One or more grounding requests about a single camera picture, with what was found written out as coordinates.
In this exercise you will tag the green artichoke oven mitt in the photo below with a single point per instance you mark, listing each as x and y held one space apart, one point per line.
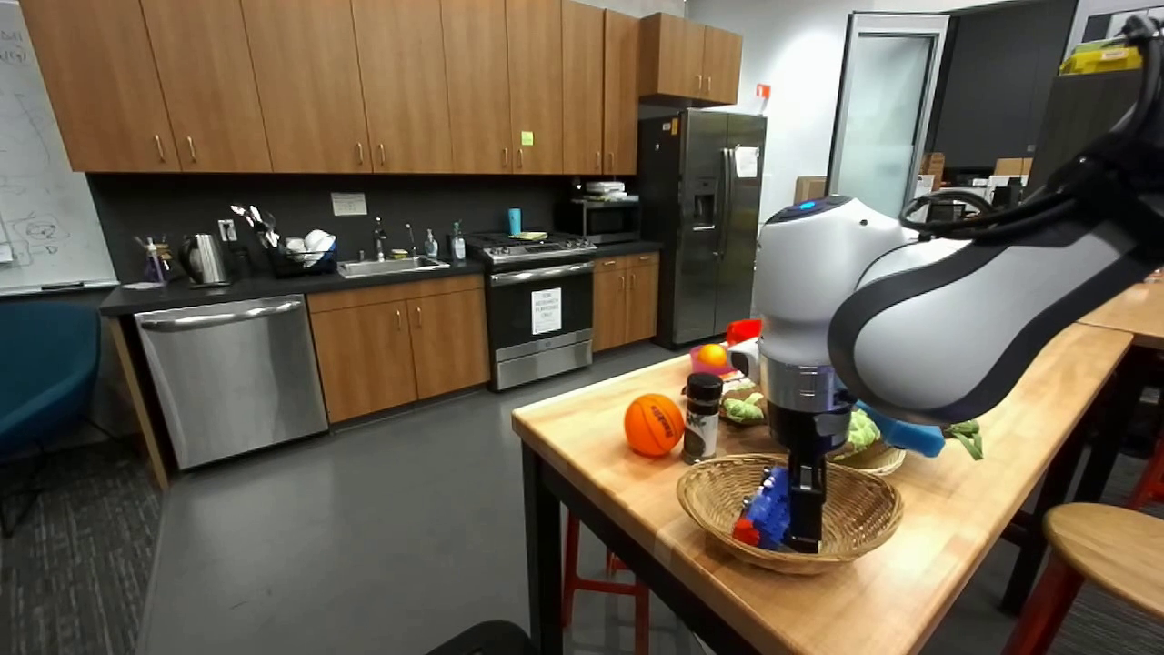
871 426

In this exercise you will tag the stainless steel refrigerator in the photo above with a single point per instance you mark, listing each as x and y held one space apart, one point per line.
699 199

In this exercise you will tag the upper wooden cabinets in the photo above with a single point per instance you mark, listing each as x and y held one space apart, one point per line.
366 85

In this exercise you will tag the whiteboard with posters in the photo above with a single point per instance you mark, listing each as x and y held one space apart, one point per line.
47 223

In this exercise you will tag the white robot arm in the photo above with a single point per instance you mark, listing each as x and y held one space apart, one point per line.
936 321

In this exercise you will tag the small peach fruit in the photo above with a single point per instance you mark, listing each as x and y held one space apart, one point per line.
709 357

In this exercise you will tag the stainless steel stove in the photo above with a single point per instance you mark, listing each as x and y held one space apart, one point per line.
540 306

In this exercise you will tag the teal lounge chair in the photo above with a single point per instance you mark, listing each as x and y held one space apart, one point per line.
47 365

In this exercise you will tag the black capped spice jar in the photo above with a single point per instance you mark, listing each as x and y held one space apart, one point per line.
705 415

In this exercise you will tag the red plastic container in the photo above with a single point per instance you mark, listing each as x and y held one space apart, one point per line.
745 342

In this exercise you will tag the round wooden stool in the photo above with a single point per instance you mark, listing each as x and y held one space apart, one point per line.
1111 547

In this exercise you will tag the white wicker basket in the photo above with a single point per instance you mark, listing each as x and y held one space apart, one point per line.
877 460

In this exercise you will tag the blue lego train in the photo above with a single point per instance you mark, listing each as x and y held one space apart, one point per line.
764 513

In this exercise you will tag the stainless steel dishwasher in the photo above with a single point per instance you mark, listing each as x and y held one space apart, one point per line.
234 377

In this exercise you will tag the wicker basket holding train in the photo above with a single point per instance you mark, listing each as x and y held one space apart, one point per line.
745 502

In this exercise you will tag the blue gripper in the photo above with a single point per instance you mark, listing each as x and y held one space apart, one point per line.
809 431

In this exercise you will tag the stainless steel microwave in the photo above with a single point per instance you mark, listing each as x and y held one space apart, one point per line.
604 221

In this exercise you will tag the orange ball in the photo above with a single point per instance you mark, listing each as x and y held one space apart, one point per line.
654 423

